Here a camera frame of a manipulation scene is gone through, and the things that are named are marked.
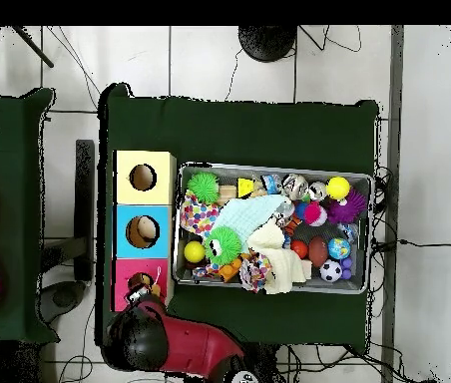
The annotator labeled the polka dot cloth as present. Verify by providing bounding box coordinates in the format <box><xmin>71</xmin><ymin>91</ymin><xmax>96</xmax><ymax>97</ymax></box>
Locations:
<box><xmin>181</xmin><ymin>197</ymin><xmax>221</xmax><ymax>239</ymax></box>

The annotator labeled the cream waffle cloth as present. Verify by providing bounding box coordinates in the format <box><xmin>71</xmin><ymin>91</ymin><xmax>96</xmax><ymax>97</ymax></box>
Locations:
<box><xmin>246</xmin><ymin>220</ymin><xmax>313</xmax><ymax>295</ymax></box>

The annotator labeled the brown plush toy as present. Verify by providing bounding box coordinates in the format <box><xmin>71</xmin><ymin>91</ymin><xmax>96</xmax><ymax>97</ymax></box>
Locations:
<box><xmin>147</xmin><ymin>280</ymin><xmax>165</xmax><ymax>300</ymax></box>

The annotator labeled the wooden box with three holes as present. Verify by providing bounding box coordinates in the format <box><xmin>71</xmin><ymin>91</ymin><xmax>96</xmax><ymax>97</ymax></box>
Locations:
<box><xmin>112</xmin><ymin>149</ymin><xmax>179</xmax><ymax>314</ymax></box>

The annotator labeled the light teal waffle cloth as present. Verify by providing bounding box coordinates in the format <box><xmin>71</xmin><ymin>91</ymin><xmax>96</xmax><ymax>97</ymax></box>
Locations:
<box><xmin>213</xmin><ymin>193</ymin><xmax>286</xmax><ymax>248</ymax></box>

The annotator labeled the green spiky ball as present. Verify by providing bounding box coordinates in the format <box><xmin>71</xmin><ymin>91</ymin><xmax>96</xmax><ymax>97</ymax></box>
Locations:
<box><xmin>187</xmin><ymin>170</ymin><xmax>222</xmax><ymax>204</ymax></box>

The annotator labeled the green fuzzy monster toy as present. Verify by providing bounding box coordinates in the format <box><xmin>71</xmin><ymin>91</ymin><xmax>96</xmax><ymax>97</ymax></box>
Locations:
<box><xmin>204</xmin><ymin>225</ymin><xmax>245</xmax><ymax>267</ymax></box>

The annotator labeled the small yellow ball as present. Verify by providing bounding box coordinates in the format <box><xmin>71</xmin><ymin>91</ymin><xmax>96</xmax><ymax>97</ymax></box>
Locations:
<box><xmin>183</xmin><ymin>240</ymin><xmax>208</xmax><ymax>265</ymax></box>

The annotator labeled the heart print cloth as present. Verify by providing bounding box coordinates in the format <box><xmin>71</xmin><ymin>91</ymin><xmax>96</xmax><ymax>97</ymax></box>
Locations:
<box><xmin>238</xmin><ymin>253</ymin><xmax>273</xmax><ymax>292</ymax></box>

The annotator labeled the large yellow ball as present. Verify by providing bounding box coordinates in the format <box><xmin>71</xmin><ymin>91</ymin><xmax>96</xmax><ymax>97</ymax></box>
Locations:
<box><xmin>324</xmin><ymin>176</ymin><xmax>350</xmax><ymax>200</ymax></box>

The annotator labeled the blue globe ball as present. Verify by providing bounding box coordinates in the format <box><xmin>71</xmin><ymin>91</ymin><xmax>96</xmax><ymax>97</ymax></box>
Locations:
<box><xmin>327</xmin><ymin>236</ymin><xmax>352</xmax><ymax>261</ymax></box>

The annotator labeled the small soccer ball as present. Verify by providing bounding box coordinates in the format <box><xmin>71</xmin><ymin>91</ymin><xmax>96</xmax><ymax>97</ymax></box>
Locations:
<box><xmin>319</xmin><ymin>258</ymin><xmax>344</xmax><ymax>284</ymax></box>

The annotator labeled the black panel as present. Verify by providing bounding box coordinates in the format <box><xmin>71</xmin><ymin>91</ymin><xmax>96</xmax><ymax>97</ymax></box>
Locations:
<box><xmin>73</xmin><ymin>139</ymin><xmax>98</xmax><ymax>282</ymax></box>

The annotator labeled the black round base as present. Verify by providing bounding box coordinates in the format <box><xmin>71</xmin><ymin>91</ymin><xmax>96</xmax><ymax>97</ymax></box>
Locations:
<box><xmin>237</xmin><ymin>25</ymin><xmax>298</xmax><ymax>63</ymax></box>

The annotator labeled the dark green side tablecloth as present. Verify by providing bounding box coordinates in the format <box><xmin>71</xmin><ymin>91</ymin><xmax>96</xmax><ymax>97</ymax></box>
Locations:
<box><xmin>0</xmin><ymin>87</ymin><xmax>58</xmax><ymax>344</ymax></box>

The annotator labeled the black rod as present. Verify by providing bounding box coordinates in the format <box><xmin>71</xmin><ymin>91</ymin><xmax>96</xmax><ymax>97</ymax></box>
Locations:
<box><xmin>11</xmin><ymin>25</ymin><xmax>55</xmax><ymax>69</ymax></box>

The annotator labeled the clear wire mesh bin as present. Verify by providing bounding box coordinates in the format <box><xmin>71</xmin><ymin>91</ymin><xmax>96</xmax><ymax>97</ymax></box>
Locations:
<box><xmin>173</xmin><ymin>163</ymin><xmax>374</xmax><ymax>296</ymax></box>

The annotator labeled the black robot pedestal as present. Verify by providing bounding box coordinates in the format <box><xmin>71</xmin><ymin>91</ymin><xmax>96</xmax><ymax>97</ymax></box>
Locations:
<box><xmin>256</xmin><ymin>342</ymin><xmax>290</xmax><ymax>383</ymax></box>

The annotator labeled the long black floor cable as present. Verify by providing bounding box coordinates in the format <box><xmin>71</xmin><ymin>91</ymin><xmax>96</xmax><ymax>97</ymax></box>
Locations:
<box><xmin>396</xmin><ymin>236</ymin><xmax>451</xmax><ymax>248</ymax></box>

